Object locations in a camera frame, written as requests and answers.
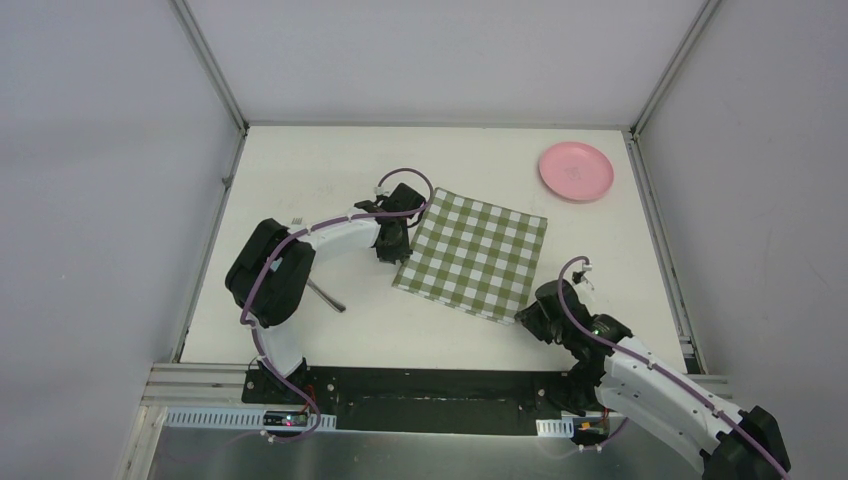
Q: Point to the silver knife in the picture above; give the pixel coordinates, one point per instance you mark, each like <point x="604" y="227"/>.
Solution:
<point x="336" y="305"/>

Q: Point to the pink plate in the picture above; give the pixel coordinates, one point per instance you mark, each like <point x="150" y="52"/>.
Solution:
<point x="576" y="171"/>

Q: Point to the aluminium frame rail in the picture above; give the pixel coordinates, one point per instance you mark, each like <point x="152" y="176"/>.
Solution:
<point x="194" y="384"/>

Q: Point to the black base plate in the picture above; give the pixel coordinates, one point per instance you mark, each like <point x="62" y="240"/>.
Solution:
<point x="474" y="402"/>

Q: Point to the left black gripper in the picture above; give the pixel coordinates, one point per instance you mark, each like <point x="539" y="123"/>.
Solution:
<point x="394" y="240"/>

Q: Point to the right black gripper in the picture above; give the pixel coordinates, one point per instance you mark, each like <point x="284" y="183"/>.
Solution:
<point x="530" y="318"/>

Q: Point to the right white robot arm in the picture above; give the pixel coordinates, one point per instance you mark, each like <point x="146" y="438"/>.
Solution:
<point x="617" y="371"/>

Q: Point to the green checkered cloth napkin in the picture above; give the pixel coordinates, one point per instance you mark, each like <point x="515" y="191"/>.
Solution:
<point x="474" y="257"/>

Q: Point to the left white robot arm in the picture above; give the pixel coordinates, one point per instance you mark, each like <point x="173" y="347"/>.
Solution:
<point x="270" y="274"/>

